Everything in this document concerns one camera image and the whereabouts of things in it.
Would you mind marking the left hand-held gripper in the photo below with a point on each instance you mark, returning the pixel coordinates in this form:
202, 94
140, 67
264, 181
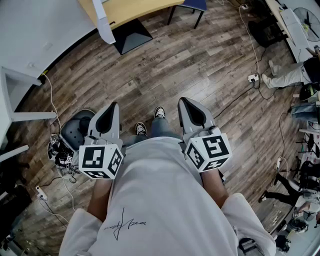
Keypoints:
100, 160

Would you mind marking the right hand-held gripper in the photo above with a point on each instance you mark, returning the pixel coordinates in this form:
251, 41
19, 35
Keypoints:
212, 150

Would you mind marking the white microwave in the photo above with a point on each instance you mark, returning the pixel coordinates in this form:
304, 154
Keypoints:
103, 25

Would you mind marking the person's right forearm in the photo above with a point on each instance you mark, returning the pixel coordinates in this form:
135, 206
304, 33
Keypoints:
215, 187

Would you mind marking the person's left forearm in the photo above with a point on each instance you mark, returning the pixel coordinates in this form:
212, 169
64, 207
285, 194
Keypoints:
100, 197

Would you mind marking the black and white sneaker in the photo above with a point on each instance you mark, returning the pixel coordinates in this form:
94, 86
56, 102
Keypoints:
140, 129
160, 113

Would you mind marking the person's blue jeans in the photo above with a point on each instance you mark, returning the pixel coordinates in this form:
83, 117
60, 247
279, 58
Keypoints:
160, 130

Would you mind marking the pile of black tracker devices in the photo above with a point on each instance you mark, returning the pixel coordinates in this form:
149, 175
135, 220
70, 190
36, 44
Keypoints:
62, 155

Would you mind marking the white power strip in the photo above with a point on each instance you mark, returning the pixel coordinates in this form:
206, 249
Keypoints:
253, 77
41, 192

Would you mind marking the person's white t-shirt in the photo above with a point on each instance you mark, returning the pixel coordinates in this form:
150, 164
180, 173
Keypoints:
162, 200

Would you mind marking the black table base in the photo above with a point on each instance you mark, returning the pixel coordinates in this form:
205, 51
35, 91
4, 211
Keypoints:
132, 37

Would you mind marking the black stool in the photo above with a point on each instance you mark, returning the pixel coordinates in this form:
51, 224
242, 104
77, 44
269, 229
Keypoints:
265, 32

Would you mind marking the blue chair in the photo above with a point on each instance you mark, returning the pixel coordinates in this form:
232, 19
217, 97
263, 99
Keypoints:
197, 5

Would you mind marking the white work desk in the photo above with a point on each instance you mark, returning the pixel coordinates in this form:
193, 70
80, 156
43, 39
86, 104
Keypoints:
292, 27

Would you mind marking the black belt pack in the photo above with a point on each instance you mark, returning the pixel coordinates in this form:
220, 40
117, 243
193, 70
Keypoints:
247, 246

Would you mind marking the white open-frame desk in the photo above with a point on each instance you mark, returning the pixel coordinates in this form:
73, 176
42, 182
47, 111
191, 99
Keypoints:
20, 76

